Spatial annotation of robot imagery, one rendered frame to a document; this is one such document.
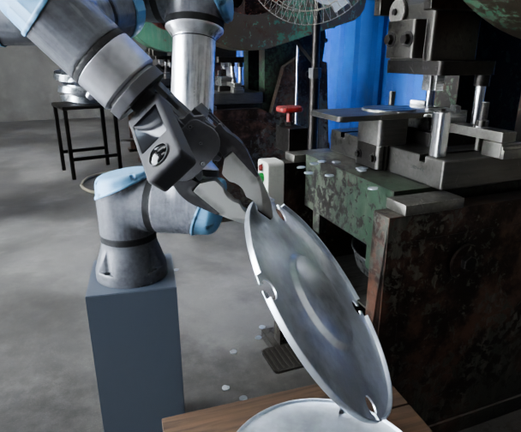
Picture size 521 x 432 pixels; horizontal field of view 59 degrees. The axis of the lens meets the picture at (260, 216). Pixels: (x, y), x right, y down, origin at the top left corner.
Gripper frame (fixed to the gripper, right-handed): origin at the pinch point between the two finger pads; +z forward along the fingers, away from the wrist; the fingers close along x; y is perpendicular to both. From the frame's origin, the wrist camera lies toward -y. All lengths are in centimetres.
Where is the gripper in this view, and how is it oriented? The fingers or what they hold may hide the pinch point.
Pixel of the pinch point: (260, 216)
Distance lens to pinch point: 53.9
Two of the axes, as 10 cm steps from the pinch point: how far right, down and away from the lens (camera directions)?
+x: -7.1, 6.7, 2.3
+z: 7.1, 6.7, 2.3
